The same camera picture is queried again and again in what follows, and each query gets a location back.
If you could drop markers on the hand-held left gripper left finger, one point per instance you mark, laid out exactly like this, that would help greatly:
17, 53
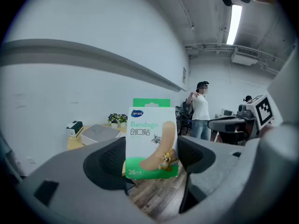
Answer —
70, 171

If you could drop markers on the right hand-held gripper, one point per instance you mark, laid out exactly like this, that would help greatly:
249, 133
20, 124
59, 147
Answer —
259, 111

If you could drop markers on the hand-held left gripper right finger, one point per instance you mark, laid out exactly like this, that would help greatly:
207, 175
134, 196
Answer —
210, 178

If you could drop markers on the white lidded storage box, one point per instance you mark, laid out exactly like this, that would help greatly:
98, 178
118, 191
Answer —
100, 134

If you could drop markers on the green white bandage box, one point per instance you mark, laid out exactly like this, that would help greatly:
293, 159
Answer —
149, 143

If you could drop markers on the person's right forearm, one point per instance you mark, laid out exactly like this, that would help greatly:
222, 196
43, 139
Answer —
267, 130

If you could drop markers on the dark green tissue box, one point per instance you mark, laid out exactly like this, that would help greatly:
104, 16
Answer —
74, 128

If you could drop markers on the black office chair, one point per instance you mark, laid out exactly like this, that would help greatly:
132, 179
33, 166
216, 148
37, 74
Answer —
184, 115

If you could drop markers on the purple flower potted plant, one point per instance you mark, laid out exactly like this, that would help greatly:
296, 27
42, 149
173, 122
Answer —
114, 119
122, 119

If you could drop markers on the white air conditioner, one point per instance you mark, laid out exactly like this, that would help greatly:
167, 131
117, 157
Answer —
244, 57

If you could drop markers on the person's white shirt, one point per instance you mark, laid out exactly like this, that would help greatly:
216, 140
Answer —
289, 85

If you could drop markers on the white ceiling pipe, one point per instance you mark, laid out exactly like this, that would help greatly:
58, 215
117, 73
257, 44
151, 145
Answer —
205, 46

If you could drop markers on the long ceiling light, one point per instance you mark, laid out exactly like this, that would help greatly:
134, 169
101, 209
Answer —
234, 24

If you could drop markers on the white wall notice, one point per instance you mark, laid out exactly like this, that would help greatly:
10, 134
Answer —
184, 74

